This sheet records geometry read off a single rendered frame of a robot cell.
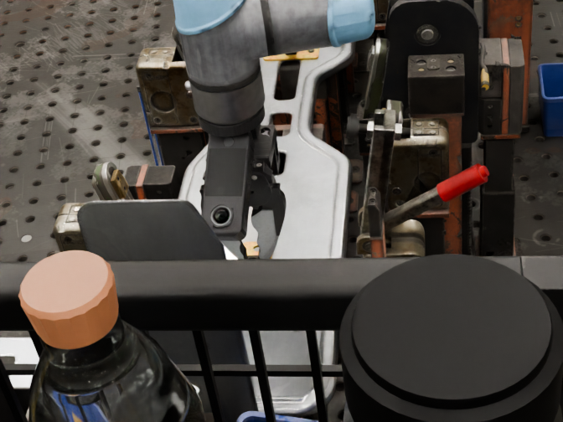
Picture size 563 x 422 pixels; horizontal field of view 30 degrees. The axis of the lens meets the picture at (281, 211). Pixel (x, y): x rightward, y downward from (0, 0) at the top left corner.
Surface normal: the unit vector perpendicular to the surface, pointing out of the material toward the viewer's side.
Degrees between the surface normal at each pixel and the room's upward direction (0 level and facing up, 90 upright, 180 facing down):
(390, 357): 0
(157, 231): 90
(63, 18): 0
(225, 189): 32
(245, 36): 79
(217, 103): 90
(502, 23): 90
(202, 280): 0
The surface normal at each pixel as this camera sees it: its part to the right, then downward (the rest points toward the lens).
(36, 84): -0.11, -0.75
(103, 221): -0.10, 0.66
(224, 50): 0.18, 0.66
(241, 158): -0.18, -0.29
